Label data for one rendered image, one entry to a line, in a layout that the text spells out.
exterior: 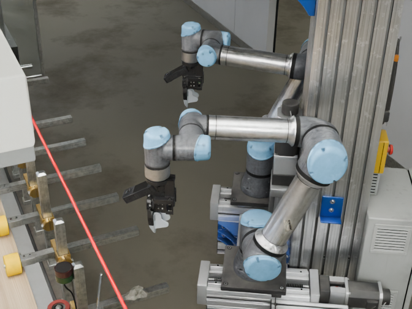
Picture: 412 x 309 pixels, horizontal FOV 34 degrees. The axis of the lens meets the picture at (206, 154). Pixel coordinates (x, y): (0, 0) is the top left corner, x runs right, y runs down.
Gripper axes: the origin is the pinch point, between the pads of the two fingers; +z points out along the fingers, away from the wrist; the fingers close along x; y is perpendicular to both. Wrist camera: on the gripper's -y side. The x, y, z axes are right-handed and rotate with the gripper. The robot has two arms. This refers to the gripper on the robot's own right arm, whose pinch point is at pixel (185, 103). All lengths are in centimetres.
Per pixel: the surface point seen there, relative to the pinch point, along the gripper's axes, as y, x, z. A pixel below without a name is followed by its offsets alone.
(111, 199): -29, -21, 37
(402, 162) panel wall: 133, 161, 121
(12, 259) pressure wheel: -56, -66, 34
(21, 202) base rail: -80, 5, 62
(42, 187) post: -51, -39, 20
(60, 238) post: -39, -61, 27
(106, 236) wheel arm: -25, -47, 36
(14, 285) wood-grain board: -54, -71, 42
